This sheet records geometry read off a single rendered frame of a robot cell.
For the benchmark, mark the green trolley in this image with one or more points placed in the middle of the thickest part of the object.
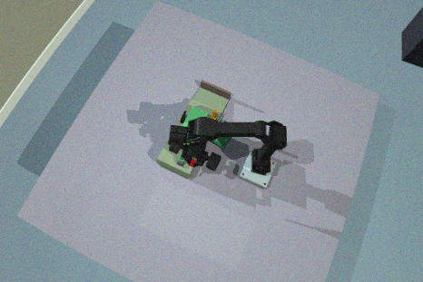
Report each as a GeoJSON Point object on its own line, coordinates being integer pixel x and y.
{"type": "Point", "coordinates": [187, 116]}

